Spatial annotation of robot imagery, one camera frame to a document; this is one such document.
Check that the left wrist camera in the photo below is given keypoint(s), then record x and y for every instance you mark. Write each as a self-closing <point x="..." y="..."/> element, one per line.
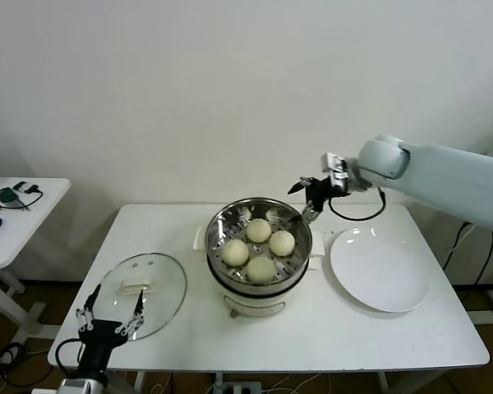
<point x="45" y="391"/>

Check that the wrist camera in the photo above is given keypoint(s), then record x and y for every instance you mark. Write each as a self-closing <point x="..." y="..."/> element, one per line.
<point x="334" y="168"/>
<point x="45" y="391"/>

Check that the round glass lid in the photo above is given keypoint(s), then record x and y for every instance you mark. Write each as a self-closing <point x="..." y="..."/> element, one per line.
<point x="160" y="279"/>

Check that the white steamed baozi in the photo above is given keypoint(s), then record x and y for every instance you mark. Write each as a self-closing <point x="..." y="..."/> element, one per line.
<point x="235" y="252"/>
<point x="259" y="269"/>
<point x="258" y="230"/>
<point x="281" y="243"/>

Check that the green electronic device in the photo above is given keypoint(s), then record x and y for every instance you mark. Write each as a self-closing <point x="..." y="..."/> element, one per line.
<point x="6" y="195"/>

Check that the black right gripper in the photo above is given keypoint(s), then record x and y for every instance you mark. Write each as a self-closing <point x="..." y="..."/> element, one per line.
<point x="319" y="192"/>

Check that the small black usb device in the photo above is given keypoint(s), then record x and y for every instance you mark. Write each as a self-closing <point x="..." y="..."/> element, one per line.
<point x="20" y="185"/>

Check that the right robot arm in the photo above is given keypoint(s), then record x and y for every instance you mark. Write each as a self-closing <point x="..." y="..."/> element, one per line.
<point x="435" y="176"/>

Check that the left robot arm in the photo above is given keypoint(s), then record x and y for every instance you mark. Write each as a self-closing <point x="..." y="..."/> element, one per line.
<point x="82" y="386"/>

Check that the perforated steel steamer basket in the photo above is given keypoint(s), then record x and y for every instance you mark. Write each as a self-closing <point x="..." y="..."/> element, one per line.
<point x="230" y="230"/>

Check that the large white table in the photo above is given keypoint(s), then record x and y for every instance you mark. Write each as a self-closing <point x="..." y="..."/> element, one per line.
<point x="333" y="340"/>

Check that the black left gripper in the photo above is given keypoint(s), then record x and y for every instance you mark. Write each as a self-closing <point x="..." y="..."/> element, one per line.
<point x="98" y="336"/>

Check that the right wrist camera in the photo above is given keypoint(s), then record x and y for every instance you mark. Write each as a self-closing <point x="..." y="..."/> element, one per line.
<point x="334" y="168"/>

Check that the white round plate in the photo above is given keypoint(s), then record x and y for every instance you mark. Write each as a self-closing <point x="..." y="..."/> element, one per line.
<point x="353" y="295"/>

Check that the small white side table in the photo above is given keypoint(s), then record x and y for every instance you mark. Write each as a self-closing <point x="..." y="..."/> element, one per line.
<point x="33" y="213"/>

